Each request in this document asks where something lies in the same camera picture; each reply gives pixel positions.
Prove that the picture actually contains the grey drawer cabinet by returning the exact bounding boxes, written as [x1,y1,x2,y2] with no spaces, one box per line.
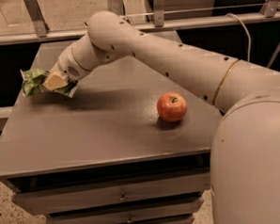
[0,28,228,224]

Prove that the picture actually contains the middle grey drawer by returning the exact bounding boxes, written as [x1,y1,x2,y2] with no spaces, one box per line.
[47,195,204,224]

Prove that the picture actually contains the top grey drawer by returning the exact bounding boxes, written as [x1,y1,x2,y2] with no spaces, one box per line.
[13,172,210,215]

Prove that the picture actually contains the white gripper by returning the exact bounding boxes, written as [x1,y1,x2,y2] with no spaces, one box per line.
[42,47,90,91]

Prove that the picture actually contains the green jalapeno chip bag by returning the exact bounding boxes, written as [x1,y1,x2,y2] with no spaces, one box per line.
[21,69,77,98]

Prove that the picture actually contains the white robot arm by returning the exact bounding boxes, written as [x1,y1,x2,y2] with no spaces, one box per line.
[43,11,280,224]

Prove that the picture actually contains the white cable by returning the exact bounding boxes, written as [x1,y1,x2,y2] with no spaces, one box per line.
[225,11,253,64]

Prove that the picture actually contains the metal window railing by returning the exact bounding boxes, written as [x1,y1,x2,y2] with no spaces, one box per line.
[0,0,280,46]

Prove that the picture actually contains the red apple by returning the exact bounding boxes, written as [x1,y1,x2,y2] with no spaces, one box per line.
[157,92,188,122]

